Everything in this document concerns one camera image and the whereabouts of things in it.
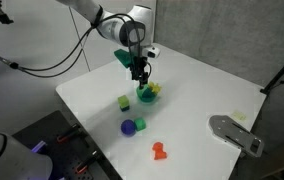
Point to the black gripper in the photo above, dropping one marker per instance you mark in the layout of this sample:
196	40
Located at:
137	68

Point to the orange toy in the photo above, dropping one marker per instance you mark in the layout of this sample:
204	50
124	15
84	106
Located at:
159	151

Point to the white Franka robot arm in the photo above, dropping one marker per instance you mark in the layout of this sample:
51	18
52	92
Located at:
115	30

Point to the yellow toy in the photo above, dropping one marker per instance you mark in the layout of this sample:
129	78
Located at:
154	88

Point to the teal bowl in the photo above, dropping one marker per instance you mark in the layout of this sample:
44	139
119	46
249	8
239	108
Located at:
147	99

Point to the lime green cube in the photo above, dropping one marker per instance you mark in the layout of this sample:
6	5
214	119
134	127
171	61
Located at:
123	101

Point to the purple ball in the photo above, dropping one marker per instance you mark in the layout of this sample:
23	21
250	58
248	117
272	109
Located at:
128	127

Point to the grey metal plate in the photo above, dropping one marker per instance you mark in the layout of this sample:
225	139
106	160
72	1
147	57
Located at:
233	133

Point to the black perforated base board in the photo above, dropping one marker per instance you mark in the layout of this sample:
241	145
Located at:
62	153

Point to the purple lit strip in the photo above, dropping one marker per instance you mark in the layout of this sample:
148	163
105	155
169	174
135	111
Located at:
39	146

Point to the black tripod stand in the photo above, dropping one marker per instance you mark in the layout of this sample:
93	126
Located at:
282	71

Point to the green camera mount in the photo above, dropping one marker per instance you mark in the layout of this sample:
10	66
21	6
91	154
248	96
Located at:
122	57

